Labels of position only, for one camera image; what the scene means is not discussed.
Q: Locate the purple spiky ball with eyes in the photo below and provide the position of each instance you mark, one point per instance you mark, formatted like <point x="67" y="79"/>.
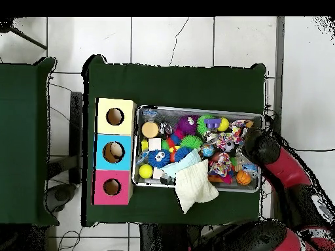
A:
<point x="187" y="125"/>

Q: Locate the mint green knit cloth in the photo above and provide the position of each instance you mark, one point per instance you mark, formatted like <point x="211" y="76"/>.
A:
<point x="180" y="163"/>

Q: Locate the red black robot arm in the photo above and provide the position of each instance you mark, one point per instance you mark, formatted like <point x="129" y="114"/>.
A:
<point x="282" y="167"/>

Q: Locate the large green spiky ball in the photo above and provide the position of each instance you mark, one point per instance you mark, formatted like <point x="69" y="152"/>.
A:
<point x="202" y="125"/>

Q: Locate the yellow smiley ball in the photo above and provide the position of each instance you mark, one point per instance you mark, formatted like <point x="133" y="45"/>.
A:
<point x="223" y="124"/>

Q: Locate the green cloth side table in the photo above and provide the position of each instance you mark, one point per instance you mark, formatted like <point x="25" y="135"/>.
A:
<point x="23" y="141"/>

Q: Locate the yellow block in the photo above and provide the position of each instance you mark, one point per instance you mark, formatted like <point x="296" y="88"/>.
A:
<point x="144" y="145"/>

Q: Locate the blue globe ball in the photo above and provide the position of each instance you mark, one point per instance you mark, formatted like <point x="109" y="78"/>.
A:
<point x="208" y="150"/>

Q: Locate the clear crumpled plastic packet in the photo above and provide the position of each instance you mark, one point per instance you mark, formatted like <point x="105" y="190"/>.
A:
<point x="150" y="112"/>

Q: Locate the clear mesh bin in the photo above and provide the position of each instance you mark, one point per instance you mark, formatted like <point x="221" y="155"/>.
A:
<point x="137" y="180"/>

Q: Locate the polka dot cloth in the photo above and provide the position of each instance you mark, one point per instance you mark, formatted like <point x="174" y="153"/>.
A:
<point x="238" y="128"/>

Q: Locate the cream waffle cloth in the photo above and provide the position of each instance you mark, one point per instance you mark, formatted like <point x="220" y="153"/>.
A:
<point x="194" y="185"/>

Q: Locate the purple plastic block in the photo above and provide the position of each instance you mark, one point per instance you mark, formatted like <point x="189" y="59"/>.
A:
<point x="212" y="124"/>

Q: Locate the clear plastic bottle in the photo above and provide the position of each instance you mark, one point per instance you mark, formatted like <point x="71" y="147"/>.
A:
<point x="249" y="168"/>

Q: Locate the small green spiky ball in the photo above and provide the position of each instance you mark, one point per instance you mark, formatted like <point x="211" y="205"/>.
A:
<point x="191" y="143"/>

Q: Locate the small orange basketball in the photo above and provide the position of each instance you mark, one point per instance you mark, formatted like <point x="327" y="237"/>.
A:
<point x="243" y="178"/>

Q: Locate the black silver round toy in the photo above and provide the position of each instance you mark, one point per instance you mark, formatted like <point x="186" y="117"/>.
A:
<point x="166" y="128"/>

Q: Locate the round wooden disc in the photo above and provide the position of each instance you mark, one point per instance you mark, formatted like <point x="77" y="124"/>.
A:
<point x="149" y="129"/>

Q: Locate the wooden box with three holes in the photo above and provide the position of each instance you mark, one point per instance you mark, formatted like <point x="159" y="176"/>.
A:
<point x="102" y="152"/>

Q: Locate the small black white soccer ball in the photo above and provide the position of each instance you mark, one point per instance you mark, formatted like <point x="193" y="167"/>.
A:
<point x="229" y="145"/>

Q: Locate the blue fuzzy ball with eyes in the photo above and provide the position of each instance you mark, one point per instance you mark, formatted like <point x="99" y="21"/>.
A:
<point x="158" y="158"/>

